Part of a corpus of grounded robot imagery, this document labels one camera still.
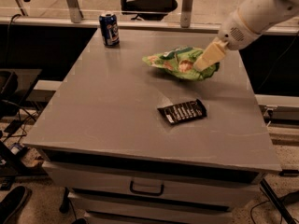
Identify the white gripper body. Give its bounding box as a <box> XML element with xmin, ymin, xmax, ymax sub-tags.
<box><xmin>218</xmin><ymin>9</ymin><xmax>261</xmax><ymax>50</ymax></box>

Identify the black bin at left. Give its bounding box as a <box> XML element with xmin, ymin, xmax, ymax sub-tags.
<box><xmin>0</xmin><ymin>71</ymin><xmax>18</xmax><ymax>100</ymax></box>

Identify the metal railing post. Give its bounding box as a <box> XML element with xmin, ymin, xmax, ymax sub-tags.
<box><xmin>180</xmin><ymin>0</ymin><xmax>193</xmax><ymax>28</ymax></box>
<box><xmin>66</xmin><ymin>0</ymin><xmax>83</xmax><ymax>23</ymax></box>

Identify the green rice chip bag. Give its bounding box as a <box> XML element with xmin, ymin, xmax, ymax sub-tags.
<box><xmin>142</xmin><ymin>47</ymin><xmax>220</xmax><ymax>81</ymax></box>

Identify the blue soda can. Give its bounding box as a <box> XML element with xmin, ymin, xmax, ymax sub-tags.
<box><xmin>99</xmin><ymin>13</ymin><xmax>120</xmax><ymax>47</ymax></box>

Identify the metal railing post middle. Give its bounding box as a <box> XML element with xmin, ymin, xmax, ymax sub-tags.
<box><xmin>180</xmin><ymin>0</ymin><xmax>193</xmax><ymax>28</ymax></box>

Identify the black rxbar chocolate bar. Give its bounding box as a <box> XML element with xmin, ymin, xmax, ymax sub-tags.
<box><xmin>158</xmin><ymin>99</ymin><xmax>207</xmax><ymax>125</ymax></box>

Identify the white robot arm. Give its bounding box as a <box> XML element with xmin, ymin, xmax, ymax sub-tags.
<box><xmin>193</xmin><ymin>0</ymin><xmax>299</xmax><ymax>71</ymax></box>

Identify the black drawer handle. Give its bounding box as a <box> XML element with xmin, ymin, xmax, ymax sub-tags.
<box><xmin>129</xmin><ymin>181</ymin><xmax>164</xmax><ymax>197</ymax></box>

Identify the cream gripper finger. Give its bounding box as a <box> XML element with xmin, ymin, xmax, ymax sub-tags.
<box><xmin>193</xmin><ymin>37</ymin><xmax>228</xmax><ymax>72</ymax></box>

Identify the metal railing post left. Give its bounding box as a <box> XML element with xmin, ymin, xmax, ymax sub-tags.
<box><xmin>66</xmin><ymin>0</ymin><xmax>83</xmax><ymax>23</ymax></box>

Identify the black office chair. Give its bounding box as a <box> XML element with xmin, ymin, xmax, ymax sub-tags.
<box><xmin>121</xmin><ymin>0</ymin><xmax>178</xmax><ymax>21</ymax></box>

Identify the grey drawer cabinet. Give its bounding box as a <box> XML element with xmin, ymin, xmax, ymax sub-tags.
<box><xmin>42</xmin><ymin>149</ymin><xmax>268</xmax><ymax>224</ymax></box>

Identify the black shoe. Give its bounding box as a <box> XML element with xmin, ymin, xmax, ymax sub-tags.
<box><xmin>0</xmin><ymin>186</ymin><xmax>31</xmax><ymax>224</ymax></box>

